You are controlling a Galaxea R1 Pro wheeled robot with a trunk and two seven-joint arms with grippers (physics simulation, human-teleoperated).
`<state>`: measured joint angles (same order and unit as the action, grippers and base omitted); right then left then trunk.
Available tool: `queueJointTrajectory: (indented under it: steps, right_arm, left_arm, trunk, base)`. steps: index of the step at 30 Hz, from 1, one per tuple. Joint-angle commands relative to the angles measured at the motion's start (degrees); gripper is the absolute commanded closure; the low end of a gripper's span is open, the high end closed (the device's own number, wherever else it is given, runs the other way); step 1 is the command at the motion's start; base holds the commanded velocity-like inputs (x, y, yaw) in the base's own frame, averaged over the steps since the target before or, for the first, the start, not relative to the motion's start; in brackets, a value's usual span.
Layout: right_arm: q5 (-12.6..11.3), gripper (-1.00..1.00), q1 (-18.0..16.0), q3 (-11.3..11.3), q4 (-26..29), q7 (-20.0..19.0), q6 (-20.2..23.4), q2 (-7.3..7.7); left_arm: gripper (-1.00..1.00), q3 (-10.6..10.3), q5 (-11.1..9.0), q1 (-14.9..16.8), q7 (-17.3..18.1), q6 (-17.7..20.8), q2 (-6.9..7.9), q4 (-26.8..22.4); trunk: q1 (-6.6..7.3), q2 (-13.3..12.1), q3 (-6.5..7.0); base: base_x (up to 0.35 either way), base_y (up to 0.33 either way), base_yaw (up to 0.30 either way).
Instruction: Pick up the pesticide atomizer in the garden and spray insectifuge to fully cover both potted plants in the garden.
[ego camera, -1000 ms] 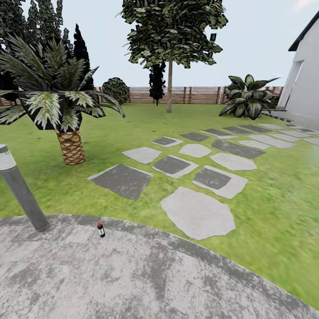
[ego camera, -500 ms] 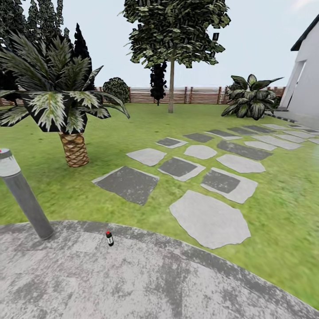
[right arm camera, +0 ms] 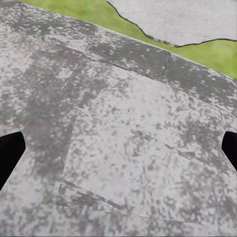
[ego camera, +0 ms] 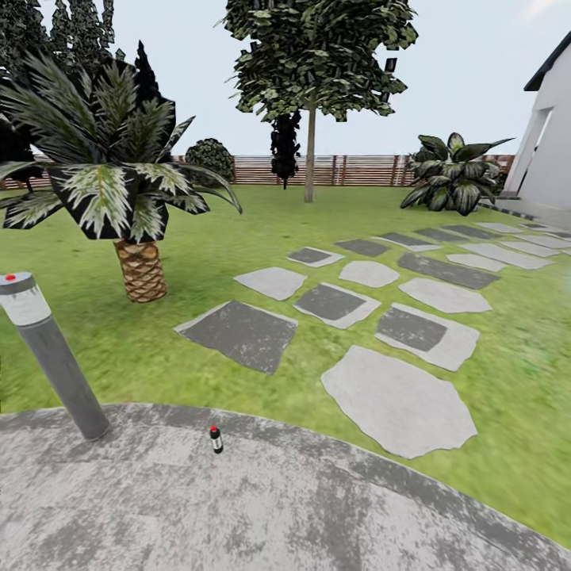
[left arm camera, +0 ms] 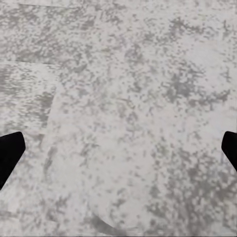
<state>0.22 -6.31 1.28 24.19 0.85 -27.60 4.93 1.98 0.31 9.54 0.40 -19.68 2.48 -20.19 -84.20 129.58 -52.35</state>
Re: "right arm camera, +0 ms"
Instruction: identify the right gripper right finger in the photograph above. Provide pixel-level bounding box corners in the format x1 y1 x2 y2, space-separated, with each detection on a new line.
221 131 237 170

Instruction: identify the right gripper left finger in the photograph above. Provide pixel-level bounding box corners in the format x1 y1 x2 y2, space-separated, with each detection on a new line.
0 131 26 191

